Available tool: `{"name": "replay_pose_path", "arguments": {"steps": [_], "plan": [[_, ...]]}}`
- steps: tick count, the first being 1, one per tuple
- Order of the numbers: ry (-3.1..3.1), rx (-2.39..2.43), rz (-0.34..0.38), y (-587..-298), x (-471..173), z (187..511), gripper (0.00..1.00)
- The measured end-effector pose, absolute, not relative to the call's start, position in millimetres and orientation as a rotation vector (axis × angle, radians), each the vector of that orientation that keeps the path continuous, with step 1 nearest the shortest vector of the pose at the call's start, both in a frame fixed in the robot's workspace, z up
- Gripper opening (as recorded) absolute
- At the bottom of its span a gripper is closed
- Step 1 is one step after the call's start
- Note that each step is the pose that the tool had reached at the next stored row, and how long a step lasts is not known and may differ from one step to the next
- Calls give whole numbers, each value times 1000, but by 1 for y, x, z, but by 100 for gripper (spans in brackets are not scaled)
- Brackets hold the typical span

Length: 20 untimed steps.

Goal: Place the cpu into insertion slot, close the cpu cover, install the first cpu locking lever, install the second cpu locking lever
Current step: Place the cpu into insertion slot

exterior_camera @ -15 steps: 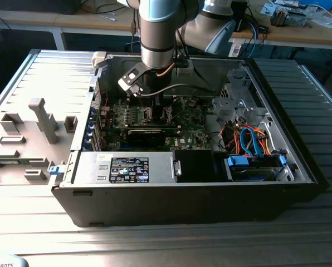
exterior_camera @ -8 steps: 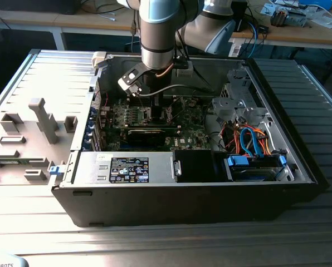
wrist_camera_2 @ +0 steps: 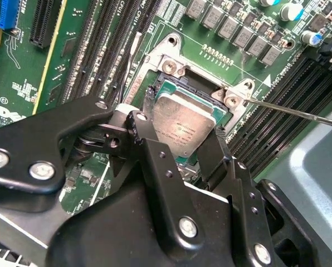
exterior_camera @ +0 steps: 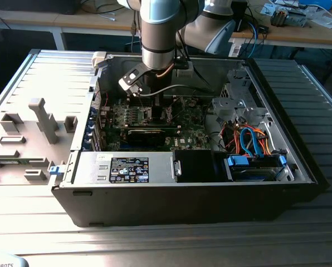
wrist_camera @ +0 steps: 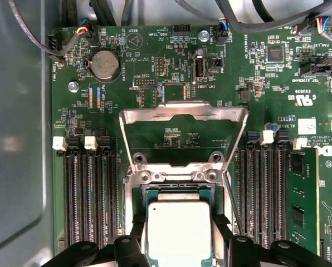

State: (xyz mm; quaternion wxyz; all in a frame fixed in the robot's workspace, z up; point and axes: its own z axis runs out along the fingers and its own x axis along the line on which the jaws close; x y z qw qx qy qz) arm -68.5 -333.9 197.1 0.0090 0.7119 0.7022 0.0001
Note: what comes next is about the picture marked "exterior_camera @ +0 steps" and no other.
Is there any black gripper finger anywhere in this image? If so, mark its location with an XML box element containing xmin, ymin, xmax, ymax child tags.
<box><xmin>152</xmin><ymin>93</ymin><xmax>167</xmax><ymax>123</ymax></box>

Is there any metal socket cover frame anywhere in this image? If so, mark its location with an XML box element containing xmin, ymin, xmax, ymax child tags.
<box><xmin>165</xmin><ymin>104</ymin><xmax>180</xmax><ymax>125</ymax></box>

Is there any CPU socket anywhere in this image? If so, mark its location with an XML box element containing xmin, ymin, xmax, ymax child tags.
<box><xmin>143</xmin><ymin>106</ymin><xmax>174</xmax><ymax>125</ymax></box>

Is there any black copper CPU cooler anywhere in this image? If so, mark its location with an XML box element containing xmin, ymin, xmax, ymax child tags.
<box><xmin>270</xmin><ymin>7</ymin><xmax>290</xmax><ymax>28</ymax></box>

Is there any black graphics card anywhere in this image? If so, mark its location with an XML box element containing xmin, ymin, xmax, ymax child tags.
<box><xmin>126</xmin><ymin>128</ymin><xmax>167</xmax><ymax>147</ymax></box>

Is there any green motherboard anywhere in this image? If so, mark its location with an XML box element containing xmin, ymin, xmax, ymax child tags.
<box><xmin>99</xmin><ymin>96</ymin><xmax>213</xmax><ymax>152</ymax></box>

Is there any silver rear port block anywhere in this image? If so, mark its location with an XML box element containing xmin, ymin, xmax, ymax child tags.
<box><xmin>99</xmin><ymin>106</ymin><xmax>111</xmax><ymax>125</ymax></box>

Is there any beige plastic case latch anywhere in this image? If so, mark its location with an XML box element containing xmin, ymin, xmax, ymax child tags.
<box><xmin>92</xmin><ymin>51</ymin><xmax>109</xmax><ymax>69</ymax></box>

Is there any silver metal drive cage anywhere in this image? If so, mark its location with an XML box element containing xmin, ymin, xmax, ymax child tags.
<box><xmin>211</xmin><ymin>68</ymin><xmax>270</xmax><ymax>125</ymax></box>

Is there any silver power supply unit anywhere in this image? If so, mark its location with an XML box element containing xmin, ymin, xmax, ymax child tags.
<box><xmin>71</xmin><ymin>151</ymin><xmax>175</xmax><ymax>186</ymax></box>

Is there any white barcode label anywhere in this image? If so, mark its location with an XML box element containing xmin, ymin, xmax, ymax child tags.
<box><xmin>229</xmin><ymin>43</ymin><xmax>241</xmax><ymax>58</ymax></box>

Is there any hard disk in blue carrier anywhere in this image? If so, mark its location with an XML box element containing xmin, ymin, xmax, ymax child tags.
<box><xmin>223</xmin><ymin>155</ymin><xmax>288</xmax><ymax>183</ymax></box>

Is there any black open PC case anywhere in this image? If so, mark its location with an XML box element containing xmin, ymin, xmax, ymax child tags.
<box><xmin>51</xmin><ymin>51</ymin><xmax>330</xmax><ymax>228</ymax></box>

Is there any black desktop box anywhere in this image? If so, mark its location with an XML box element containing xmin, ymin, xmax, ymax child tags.
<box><xmin>232</xmin><ymin>1</ymin><xmax>249</xmax><ymax>33</ymax></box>

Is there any grey parts rack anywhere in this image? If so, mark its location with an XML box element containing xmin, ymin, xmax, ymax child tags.
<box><xmin>0</xmin><ymin>97</ymin><xmax>82</xmax><ymax>186</ymax></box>

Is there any wooden desk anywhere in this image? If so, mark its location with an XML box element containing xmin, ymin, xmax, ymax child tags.
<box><xmin>0</xmin><ymin>0</ymin><xmax>144</xmax><ymax>51</ymax></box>
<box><xmin>227</xmin><ymin>0</ymin><xmax>332</xmax><ymax>51</ymax></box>

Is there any black flat device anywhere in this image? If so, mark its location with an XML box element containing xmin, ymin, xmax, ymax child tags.
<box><xmin>0</xmin><ymin>0</ymin><xmax>79</xmax><ymax>15</ymax></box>

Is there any grey metal device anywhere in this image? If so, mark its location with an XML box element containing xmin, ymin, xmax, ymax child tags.
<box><xmin>287</xmin><ymin>11</ymin><xmax>308</xmax><ymax>28</ymax></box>

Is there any blue plastic box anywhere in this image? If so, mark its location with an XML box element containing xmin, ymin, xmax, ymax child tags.
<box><xmin>298</xmin><ymin>0</ymin><xmax>332</xmax><ymax>9</ymax></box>

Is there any black faced wrist camera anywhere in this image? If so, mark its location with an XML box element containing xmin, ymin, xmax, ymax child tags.
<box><xmin>118</xmin><ymin>69</ymin><xmax>145</xmax><ymax>97</ymax></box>

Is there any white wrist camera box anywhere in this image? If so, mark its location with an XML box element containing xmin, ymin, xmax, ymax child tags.
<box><xmin>176</xmin><ymin>62</ymin><xmax>194</xmax><ymax>78</ymax></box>

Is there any blue flat data wire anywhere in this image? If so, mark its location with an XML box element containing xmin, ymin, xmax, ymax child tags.
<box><xmin>239</xmin><ymin>125</ymin><xmax>265</xmax><ymax>160</ymax></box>

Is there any orange power wire bundle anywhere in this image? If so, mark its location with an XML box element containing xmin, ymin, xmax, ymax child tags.
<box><xmin>223</xmin><ymin>123</ymin><xmax>272</xmax><ymax>156</ymax></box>

